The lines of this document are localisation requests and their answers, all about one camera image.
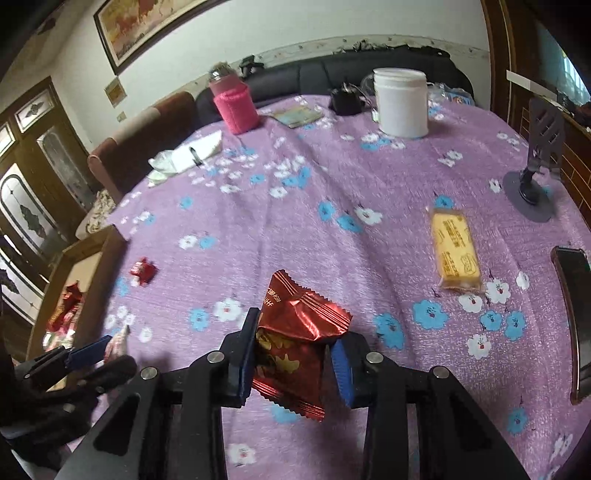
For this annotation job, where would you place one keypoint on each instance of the white pink candy packet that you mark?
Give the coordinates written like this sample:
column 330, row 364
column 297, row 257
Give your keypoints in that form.
column 117, row 344

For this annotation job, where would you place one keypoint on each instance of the grey phone stand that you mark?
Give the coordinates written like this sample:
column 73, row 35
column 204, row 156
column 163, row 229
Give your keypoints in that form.
column 526, row 203

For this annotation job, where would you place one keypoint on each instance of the black bag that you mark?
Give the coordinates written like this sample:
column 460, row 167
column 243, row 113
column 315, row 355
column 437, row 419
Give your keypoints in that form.
column 427, row 50

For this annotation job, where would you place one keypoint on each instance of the clear plastic bag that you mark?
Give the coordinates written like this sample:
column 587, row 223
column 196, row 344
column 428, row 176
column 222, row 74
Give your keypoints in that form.
column 455, row 94

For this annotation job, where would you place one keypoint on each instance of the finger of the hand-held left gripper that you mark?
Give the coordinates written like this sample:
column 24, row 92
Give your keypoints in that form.
column 87, row 354
column 111, row 374

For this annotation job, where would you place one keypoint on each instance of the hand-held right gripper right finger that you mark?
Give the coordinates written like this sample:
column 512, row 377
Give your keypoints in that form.
column 342, row 376

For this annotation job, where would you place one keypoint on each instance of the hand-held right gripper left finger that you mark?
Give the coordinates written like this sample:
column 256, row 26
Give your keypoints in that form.
column 244, row 360

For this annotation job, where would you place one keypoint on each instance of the small red candy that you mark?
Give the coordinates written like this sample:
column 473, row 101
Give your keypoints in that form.
column 142, row 271

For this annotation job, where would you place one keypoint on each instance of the white plastic jar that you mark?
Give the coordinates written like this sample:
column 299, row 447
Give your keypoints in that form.
column 399, row 106

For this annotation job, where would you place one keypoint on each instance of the yellow snack packet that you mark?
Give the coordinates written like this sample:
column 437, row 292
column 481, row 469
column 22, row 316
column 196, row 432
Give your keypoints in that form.
column 455, row 249

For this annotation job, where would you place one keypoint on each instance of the shallow wooden box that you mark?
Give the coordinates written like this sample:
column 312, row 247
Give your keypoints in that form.
column 108, row 258

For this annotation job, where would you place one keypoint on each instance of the wooden sideboard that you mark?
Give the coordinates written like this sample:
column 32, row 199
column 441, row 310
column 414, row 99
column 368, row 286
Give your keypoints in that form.
column 572, row 152

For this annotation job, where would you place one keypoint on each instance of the red foil snack packet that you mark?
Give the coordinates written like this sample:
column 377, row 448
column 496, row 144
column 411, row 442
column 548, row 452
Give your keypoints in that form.
column 295, row 323

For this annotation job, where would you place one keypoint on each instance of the patterned seat cushion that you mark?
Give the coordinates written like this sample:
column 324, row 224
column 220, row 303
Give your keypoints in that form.
column 99, row 212

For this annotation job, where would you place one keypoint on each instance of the framed wall picture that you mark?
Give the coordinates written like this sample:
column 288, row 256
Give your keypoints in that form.
column 138, row 27

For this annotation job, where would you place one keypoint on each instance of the patterned notebook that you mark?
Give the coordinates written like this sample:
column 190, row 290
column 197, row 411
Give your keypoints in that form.
column 300, row 116

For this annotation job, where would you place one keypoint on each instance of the small black device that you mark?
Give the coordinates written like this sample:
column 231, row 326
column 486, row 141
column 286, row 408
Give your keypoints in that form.
column 346, row 101

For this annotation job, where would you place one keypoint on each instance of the bottle with pink knit sleeve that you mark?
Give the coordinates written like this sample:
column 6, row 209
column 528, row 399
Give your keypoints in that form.
column 233, row 110

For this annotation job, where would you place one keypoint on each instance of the small black gadget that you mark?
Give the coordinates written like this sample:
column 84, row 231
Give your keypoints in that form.
column 251, row 64

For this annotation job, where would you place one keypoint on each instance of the yellow wall plaque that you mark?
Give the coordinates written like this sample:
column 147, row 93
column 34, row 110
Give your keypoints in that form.
column 115, row 91

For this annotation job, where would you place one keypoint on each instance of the wall outlet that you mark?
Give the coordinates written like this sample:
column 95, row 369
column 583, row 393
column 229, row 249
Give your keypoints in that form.
column 121, row 116

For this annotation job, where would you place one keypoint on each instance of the wooden glass door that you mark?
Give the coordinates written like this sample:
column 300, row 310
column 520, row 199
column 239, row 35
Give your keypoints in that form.
column 41, row 184

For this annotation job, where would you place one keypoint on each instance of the purple floral tablecloth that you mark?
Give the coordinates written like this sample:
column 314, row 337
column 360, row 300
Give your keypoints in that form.
column 323, row 240

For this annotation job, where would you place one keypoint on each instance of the black leather sofa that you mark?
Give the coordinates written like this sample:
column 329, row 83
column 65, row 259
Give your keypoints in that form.
column 314, row 76

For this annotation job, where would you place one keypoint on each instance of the pile of red packets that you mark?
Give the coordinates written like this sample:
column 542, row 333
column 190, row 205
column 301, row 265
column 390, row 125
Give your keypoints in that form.
column 67, row 309

